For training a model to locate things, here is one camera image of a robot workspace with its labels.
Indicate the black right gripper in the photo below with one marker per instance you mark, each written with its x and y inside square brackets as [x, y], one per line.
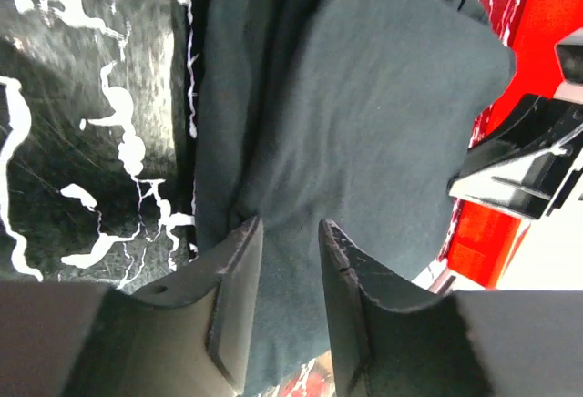
[529, 165]

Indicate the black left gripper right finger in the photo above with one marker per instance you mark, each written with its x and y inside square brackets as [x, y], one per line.
[390, 337]

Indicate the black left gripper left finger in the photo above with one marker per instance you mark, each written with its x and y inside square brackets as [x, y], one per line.
[186, 334]

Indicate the black t shirt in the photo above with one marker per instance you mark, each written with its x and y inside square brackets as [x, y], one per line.
[358, 111]

